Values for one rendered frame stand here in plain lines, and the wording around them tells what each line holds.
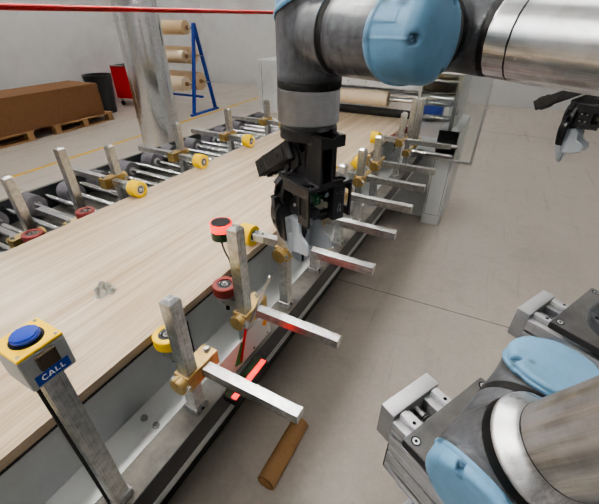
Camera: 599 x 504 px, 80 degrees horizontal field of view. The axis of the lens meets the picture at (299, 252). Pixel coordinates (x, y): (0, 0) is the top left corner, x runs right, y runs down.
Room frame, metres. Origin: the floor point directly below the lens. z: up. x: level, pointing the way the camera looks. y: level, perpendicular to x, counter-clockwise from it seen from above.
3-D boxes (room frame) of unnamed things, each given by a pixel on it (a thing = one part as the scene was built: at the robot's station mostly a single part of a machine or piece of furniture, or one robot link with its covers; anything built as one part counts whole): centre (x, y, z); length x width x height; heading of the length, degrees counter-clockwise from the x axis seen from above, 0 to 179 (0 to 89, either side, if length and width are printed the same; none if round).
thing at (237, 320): (0.85, 0.16, 0.85); 0.14 x 0.06 x 0.05; 151
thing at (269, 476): (0.84, 0.06, 0.04); 0.30 x 0.08 x 0.08; 151
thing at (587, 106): (0.92, -0.71, 1.46); 0.09 x 0.08 x 0.12; 34
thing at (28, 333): (0.38, 0.41, 1.22); 0.04 x 0.04 x 0.02
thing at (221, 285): (0.92, 0.24, 0.85); 0.08 x 0.08 x 0.11
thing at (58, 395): (0.38, 0.42, 0.93); 0.05 x 0.05 x 0.45; 61
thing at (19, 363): (0.38, 0.41, 1.18); 0.07 x 0.07 x 0.08; 61
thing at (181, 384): (0.63, 0.28, 0.84); 0.14 x 0.06 x 0.05; 151
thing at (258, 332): (0.79, 0.16, 0.75); 0.26 x 0.01 x 0.10; 151
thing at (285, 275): (1.05, 0.05, 0.93); 0.04 x 0.04 x 0.48; 61
